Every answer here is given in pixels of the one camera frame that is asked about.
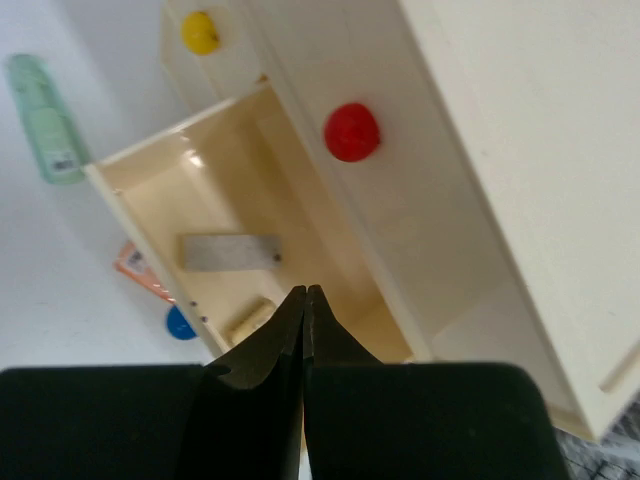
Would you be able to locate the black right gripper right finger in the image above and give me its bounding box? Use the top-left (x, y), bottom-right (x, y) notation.
top-left (303, 285), bottom-right (568, 479)

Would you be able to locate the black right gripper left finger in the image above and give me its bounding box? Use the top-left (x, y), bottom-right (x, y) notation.
top-left (1, 286), bottom-right (306, 479)

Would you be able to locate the grey eraser with sleeve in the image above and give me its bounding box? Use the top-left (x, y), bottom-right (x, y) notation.
top-left (177, 233), bottom-right (284, 346)

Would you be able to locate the drawer red knob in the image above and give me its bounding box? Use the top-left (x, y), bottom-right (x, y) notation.
top-left (323, 103), bottom-right (381, 163)

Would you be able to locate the green transparent correction tape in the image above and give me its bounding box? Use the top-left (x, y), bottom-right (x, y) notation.
top-left (4, 53), bottom-right (90, 185)

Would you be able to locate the small drawer yellow knob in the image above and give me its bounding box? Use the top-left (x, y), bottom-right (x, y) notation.
top-left (181, 11), bottom-right (220, 56)

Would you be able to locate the cream drawer cabinet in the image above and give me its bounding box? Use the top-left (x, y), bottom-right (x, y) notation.
top-left (159, 0), bottom-right (640, 444)

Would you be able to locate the black wire mesh organizer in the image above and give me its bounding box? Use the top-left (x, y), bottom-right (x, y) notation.
top-left (556, 398), bottom-right (640, 480)

